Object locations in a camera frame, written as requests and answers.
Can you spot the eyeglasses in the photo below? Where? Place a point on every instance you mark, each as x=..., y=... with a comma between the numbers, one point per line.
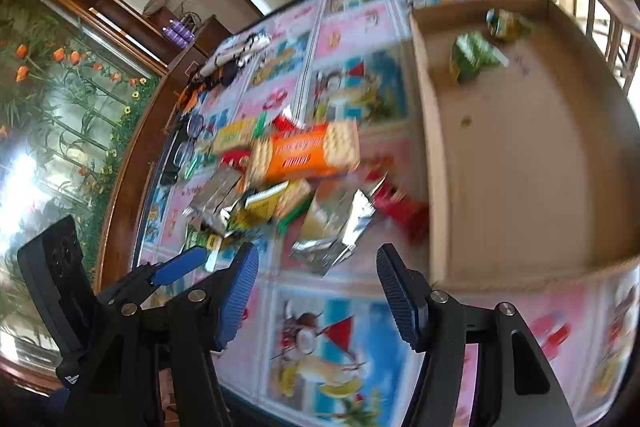
x=192, y=127

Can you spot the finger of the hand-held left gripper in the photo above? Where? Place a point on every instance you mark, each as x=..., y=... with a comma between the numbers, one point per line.
x=180, y=264

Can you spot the orange cracker packet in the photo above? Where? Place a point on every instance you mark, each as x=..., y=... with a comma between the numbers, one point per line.
x=300, y=154

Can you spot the black flat case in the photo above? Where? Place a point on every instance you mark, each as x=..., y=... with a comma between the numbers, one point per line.
x=169, y=177

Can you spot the red white candy packet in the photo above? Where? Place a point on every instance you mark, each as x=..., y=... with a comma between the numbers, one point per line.
x=286, y=123

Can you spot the dark wooden cabinet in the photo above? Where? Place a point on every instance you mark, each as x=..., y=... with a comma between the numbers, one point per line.
x=210, y=37

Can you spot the shallow cardboard box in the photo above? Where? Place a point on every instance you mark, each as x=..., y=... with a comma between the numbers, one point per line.
x=525, y=167

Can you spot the green snack packet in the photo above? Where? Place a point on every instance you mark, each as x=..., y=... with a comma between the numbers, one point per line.
x=505, y=26
x=470, y=54
x=260, y=204

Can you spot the small wooden table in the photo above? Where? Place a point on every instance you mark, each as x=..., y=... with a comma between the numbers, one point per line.
x=615, y=2

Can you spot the dark red snack packet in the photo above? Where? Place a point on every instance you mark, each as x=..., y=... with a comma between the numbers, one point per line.
x=400, y=209

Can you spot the orange black cloth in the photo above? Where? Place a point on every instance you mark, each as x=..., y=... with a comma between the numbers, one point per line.
x=192, y=94

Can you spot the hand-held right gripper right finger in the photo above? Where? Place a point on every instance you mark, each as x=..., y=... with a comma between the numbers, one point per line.
x=400, y=302

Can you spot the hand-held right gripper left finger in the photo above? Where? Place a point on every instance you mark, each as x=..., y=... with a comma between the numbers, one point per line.
x=240, y=292

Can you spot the large silver foil snack packet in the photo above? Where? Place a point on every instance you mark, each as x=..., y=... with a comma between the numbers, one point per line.
x=325, y=227

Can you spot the black white patterned scarf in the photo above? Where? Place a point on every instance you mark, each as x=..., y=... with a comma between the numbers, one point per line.
x=235, y=49

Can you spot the small red snack packet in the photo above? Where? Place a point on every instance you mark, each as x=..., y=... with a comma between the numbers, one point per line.
x=234, y=158

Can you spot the flower wall mural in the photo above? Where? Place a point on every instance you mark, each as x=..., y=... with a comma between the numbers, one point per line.
x=75, y=107

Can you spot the purple bottle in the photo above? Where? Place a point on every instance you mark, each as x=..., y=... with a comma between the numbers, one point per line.
x=179, y=33
x=172, y=27
x=185, y=38

